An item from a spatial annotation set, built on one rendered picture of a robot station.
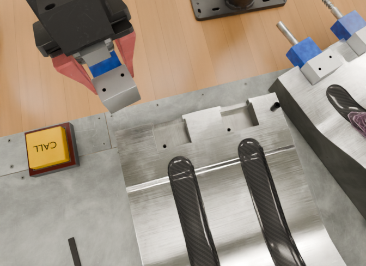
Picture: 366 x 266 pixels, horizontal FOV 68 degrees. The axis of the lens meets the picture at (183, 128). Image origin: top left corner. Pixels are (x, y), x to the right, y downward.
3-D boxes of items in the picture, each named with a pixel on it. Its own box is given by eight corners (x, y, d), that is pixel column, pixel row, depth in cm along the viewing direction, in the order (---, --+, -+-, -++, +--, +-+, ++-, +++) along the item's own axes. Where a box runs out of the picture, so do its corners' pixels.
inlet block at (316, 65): (263, 37, 53) (273, 19, 47) (284, 26, 53) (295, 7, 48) (305, 91, 50) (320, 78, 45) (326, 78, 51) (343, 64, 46)
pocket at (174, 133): (152, 128, 45) (150, 122, 41) (183, 121, 45) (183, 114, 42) (159, 155, 44) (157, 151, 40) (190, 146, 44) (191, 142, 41)
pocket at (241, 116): (214, 113, 46) (218, 106, 42) (244, 106, 46) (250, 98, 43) (222, 138, 45) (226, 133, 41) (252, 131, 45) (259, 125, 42)
